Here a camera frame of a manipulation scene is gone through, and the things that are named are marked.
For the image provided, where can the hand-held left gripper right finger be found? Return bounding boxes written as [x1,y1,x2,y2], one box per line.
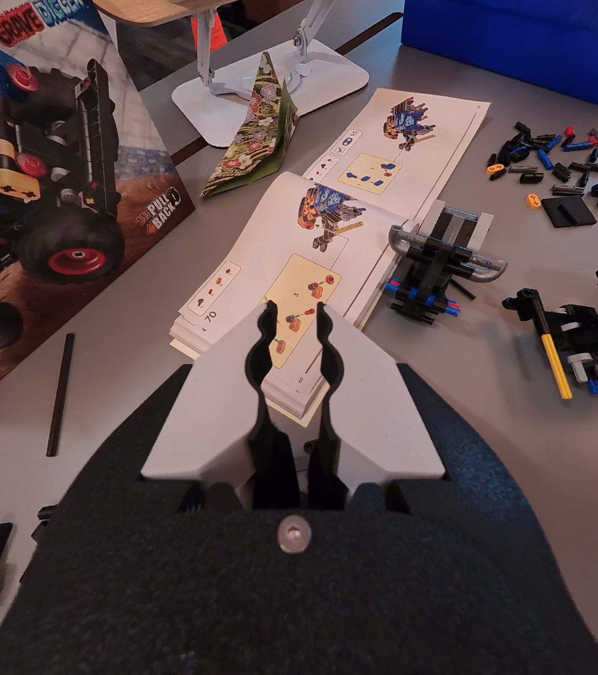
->
[307,302,445,511]

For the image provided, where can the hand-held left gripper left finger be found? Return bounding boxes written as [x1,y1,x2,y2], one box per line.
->
[141,301,300,511]

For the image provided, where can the long black lego axle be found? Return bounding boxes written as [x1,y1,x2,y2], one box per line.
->
[46,333,75,457]

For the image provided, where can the black lego assembly grey bumper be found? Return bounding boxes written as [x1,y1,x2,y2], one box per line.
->
[383,206,509,328]

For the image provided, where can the small black lego part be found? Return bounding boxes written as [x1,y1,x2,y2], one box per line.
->
[30,504,60,540]

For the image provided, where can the lego truck body flame panels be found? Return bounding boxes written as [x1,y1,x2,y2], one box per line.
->
[502,265,598,400]

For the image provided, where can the black square lego plate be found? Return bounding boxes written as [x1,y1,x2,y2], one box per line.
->
[540,196,598,229]

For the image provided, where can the open lego instruction booklet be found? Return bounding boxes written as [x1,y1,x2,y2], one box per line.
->
[170,87,491,427]

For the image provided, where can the monster truck lego set box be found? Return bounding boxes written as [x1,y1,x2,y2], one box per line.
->
[0,0,196,414]

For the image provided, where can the pile of small lego pieces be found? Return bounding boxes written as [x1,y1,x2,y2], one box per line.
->
[486,121,598,214]

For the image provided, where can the floral patterned folded paper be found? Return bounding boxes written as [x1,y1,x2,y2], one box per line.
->
[200,51,300,200]

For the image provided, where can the white metal stand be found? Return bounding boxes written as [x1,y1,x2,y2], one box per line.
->
[171,0,370,148]

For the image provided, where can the blue plastic bin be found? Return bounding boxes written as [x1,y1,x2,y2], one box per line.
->
[401,0,598,107]

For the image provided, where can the light wooden board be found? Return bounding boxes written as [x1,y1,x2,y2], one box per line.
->
[92,0,244,27]

